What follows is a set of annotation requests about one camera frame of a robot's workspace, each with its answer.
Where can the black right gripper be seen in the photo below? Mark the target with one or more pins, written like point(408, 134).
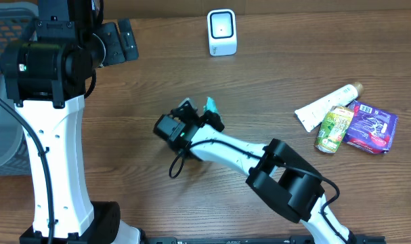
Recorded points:
point(214, 118)

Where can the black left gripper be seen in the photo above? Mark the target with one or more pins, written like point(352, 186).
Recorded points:
point(112, 33)

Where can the teal snack bar wrapper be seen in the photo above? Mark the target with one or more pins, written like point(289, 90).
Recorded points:
point(211, 106)

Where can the white cream tube gold cap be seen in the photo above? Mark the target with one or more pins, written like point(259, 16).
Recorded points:
point(313, 114)

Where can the green yellow drink carton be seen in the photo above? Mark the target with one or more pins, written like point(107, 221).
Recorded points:
point(333, 129)

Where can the purple sanitary pad pack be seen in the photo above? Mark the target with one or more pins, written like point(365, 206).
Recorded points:
point(371, 128)

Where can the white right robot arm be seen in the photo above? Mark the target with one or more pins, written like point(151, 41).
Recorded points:
point(276, 173)

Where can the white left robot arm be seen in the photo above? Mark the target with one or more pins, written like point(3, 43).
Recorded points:
point(48, 80)

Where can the white barcode scanner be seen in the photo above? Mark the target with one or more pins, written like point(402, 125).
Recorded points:
point(222, 34)

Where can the grey plastic mesh basket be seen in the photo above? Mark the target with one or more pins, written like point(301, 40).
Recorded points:
point(14, 160)

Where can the black mounting rail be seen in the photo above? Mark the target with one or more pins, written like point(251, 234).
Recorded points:
point(302, 239)

